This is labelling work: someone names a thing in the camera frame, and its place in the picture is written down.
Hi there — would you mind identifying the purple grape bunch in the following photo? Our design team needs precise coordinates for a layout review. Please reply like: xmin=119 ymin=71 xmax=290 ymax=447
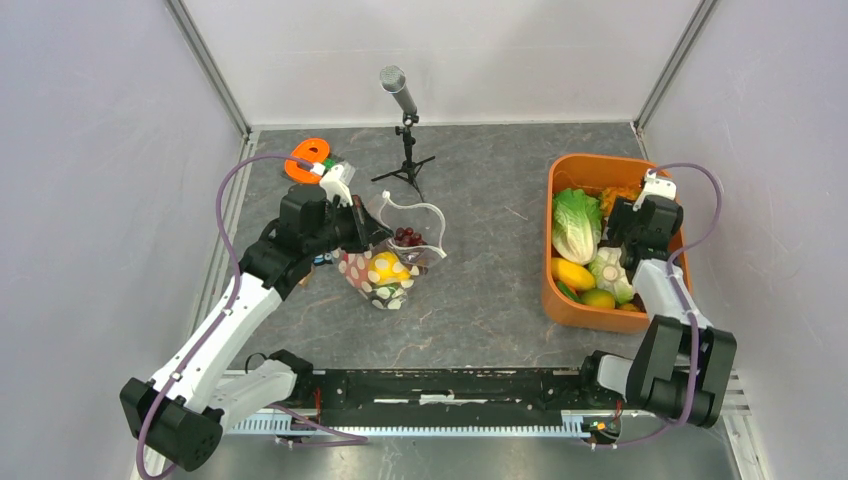
xmin=393 ymin=227 xmax=426 ymax=248

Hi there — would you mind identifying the clear dotted zip top bag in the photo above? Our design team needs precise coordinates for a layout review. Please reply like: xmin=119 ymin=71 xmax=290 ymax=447
xmin=330 ymin=191 xmax=447 ymax=310

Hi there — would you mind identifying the green lettuce leaf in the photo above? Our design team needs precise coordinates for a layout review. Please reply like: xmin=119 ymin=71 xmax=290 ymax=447
xmin=551 ymin=189 xmax=602 ymax=265

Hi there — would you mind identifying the pale green cabbage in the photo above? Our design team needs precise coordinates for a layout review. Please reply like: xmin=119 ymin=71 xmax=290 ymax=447
xmin=587 ymin=247 xmax=635 ymax=304

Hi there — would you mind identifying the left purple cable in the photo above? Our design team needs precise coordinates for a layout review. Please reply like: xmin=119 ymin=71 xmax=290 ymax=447
xmin=135 ymin=154 xmax=327 ymax=480

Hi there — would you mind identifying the silver microphone on tripod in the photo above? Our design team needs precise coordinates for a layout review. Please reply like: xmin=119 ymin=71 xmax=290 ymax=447
xmin=371 ymin=65 xmax=436 ymax=202

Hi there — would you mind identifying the yellow lemon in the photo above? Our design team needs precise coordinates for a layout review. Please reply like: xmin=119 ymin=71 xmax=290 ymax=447
xmin=367 ymin=251 xmax=412 ymax=286

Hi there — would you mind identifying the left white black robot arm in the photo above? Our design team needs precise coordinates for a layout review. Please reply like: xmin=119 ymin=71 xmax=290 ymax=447
xmin=119 ymin=184 xmax=393 ymax=478

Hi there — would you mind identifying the small yellow pineapple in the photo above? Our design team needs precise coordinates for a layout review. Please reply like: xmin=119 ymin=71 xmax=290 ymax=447
xmin=599 ymin=187 xmax=641 ymax=218

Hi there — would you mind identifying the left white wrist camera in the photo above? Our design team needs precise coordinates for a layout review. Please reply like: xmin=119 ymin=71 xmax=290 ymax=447
xmin=311 ymin=162 xmax=356 ymax=207

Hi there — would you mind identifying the white cable duct strip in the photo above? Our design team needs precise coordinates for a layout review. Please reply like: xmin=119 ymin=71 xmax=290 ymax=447
xmin=226 ymin=409 xmax=610 ymax=439

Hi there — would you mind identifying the green cucumber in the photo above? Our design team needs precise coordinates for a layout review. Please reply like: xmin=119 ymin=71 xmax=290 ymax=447
xmin=555 ymin=280 xmax=582 ymax=304

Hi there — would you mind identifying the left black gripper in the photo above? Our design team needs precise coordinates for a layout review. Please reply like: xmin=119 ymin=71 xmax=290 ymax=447
xmin=306 ymin=195 xmax=394 ymax=258

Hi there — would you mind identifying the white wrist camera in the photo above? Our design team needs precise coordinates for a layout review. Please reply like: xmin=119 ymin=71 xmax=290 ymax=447
xmin=633 ymin=169 xmax=677 ymax=212
xmin=311 ymin=162 xmax=356 ymax=207

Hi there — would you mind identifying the orange plastic food bin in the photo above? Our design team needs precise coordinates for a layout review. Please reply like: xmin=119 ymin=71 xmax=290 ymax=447
xmin=542 ymin=153 xmax=684 ymax=333

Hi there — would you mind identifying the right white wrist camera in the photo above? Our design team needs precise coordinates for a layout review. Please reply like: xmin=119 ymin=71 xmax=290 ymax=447
xmin=633 ymin=169 xmax=677 ymax=212

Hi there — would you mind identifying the yellow mango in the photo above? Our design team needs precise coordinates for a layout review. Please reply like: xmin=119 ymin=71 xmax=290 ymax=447
xmin=550 ymin=257 xmax=596 ymax=292

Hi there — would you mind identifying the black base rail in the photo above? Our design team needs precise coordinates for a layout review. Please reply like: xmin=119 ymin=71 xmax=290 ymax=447
xmin=280 ymin=358 xmax=627 ymax=429

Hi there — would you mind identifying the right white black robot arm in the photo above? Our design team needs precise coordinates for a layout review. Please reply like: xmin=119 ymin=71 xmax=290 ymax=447
xmin=577 ymin=195 xmax=737 ymax=428

